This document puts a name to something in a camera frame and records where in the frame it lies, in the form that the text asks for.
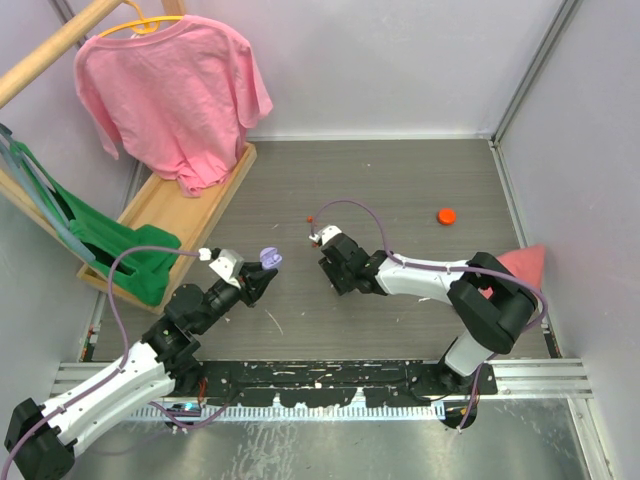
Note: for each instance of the salmon pink folded cloth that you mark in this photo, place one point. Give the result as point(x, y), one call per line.
point(526, 264)

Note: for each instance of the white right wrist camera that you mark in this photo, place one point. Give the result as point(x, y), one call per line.
point(325, 234)

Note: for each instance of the grey-blue clothes hanger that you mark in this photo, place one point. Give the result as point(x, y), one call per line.
point(26, 172)

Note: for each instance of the wooden rack base tray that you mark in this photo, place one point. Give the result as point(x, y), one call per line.
point(160, 203)

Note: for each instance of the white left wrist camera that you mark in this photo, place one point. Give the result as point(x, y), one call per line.
point(227, 264)

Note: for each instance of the green t-shirt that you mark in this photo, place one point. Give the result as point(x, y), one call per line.
point(144, 274)

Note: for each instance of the yellow clothes hanger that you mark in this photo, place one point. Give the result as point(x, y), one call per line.
point(141, 24)

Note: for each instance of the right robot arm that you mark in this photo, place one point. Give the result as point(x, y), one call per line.
point(493, 305)

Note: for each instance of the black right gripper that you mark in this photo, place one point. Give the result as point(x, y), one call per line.
point(341, 286)

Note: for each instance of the grey slotted cable duct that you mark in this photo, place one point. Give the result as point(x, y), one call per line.
point(355, 411)

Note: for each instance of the pink t-shirt on hanger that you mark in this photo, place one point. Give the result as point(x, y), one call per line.
point(180, 100)

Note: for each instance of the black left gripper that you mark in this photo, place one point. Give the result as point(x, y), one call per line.
point(253, 279)

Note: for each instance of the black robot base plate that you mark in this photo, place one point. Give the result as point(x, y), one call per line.
point(314, 384)

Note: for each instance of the aluminium corner frame post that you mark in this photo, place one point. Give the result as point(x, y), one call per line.
point(559, 23)

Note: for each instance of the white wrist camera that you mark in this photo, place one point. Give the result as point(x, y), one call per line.
point(227, 264)
point(325, 234)

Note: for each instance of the lilac earbud case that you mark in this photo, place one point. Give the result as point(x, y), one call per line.
point(270, 258)

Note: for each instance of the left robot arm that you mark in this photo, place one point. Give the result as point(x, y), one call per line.
point(44, 440)

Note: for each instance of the wooden hanging rod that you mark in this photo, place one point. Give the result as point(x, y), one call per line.
point(14, 81)

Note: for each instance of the orange earbud case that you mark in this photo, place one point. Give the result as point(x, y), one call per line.
point(446, 216)

